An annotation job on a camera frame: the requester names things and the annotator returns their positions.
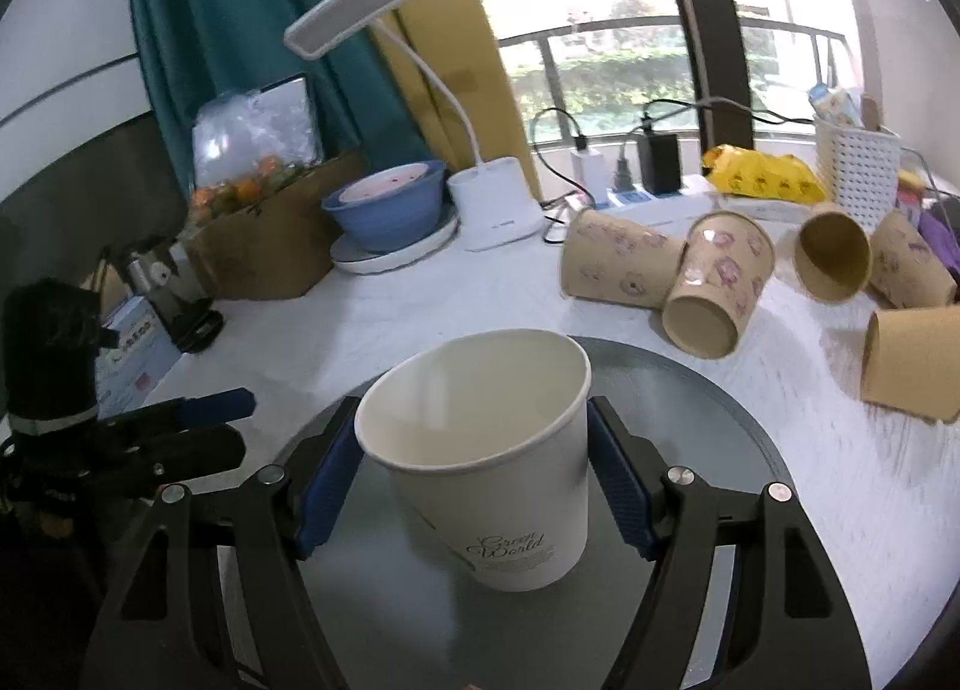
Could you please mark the white paper cup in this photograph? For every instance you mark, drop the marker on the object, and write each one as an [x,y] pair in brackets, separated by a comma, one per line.
[487,465]

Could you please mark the grey round tray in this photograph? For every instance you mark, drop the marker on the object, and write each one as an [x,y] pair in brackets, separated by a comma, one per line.
[690,405]

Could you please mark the brown printed paper cup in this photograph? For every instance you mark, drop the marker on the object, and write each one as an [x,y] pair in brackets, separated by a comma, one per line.
[619,259]
[911,259]
[832,255]
[720,270]
[915,360]

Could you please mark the teal curtain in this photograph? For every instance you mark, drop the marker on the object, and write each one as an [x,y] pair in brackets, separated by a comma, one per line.
[225,22]

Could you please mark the white perforated basket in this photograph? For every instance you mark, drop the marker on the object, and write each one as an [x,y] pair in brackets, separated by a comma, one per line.
[855,169]

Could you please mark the white desk lamp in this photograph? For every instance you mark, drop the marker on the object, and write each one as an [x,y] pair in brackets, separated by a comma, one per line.
[491,206]

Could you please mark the yellow snack bag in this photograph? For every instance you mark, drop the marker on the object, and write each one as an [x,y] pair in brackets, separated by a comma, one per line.
[757,172]

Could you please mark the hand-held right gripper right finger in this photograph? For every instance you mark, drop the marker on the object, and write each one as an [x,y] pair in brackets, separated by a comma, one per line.
[619,480]

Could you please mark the black clamp mount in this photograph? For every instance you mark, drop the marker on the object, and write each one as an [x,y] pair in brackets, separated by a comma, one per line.
[176,300]

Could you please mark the black power adapter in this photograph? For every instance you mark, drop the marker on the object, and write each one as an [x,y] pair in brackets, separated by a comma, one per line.
[660,161]

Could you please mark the cardboard box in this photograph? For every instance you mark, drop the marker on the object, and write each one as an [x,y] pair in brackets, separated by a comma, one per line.
[270,240]

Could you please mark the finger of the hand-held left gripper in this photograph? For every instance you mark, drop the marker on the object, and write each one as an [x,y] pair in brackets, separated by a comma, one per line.
[217,405]
[195,451]

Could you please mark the balcony railing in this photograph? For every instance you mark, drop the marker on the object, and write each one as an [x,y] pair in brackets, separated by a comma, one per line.
[630,24]

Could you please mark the white power strip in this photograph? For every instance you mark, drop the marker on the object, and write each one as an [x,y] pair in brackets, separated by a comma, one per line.
[652,202]

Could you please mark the clear plastic bag of fruit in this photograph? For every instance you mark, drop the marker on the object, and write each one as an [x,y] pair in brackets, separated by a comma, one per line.
[251,135]

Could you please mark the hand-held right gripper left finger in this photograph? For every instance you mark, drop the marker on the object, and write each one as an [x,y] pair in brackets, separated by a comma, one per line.
[328,491]

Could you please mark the yellow curtain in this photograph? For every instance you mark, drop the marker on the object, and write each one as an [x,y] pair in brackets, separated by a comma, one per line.
[442,60]

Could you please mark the blue white packet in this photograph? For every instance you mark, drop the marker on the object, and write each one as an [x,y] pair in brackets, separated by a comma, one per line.
[834,106]

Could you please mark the purple cloth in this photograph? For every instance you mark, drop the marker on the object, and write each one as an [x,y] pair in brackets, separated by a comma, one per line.
[941,240]

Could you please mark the white charger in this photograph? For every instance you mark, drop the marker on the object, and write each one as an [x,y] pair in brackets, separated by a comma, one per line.
[589,169]

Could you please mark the black window frame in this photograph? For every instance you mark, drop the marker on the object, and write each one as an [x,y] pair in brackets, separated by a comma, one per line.
[712,22]

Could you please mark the white plate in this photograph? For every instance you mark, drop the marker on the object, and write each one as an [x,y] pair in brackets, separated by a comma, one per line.
[397,256]

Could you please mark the blue bowl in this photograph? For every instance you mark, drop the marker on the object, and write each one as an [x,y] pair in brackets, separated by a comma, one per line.
[390,217]

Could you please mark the light blue box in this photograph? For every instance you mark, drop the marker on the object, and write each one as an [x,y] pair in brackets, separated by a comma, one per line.
[139,352]

